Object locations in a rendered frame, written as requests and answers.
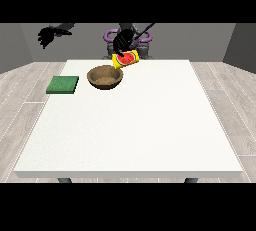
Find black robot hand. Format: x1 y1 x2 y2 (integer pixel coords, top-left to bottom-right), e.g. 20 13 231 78
112 28 141 59
37 25 73 50

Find yellow cup with melon print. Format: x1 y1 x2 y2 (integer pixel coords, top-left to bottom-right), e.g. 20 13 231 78
111 49 141 70

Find brown wooden bowl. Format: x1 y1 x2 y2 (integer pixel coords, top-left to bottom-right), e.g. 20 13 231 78
86 64 125 91

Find green square pad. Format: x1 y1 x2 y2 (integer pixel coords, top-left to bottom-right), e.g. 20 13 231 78
45 75 80 95

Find grey robot trunk purple rings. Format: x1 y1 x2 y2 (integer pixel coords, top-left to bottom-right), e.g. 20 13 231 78
101 23 155 61

